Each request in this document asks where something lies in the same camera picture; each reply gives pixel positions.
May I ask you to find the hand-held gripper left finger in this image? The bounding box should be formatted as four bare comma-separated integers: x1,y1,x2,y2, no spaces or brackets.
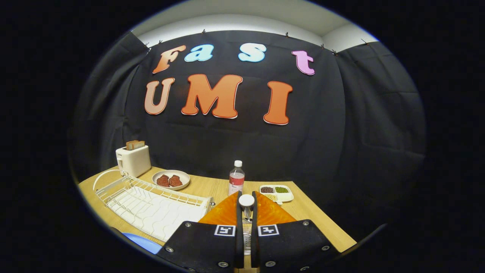
156,191,244,273

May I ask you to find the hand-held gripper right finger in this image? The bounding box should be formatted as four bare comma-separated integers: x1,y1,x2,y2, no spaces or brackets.
250,191,340,273

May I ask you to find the blue plate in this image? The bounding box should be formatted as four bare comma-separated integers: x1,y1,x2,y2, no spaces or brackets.
122,232,163,254

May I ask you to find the white-handled metal spoon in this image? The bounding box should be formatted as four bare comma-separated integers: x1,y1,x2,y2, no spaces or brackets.
239,194,255,222

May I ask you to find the white wire dish rack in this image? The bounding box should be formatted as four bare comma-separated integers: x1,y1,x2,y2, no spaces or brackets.
93,169,214,242

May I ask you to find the white sectioned bean dish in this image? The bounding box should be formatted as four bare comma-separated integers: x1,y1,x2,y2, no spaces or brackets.
259,185,294,205

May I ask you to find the beige round dish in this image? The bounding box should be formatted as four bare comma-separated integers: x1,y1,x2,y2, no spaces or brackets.
152,169,190,191

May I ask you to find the clear bottle with red label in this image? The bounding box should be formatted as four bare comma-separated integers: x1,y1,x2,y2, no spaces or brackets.
228,160,245,196

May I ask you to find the white toaster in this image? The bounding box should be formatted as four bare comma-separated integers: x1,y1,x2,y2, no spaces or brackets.
116,144,152,178

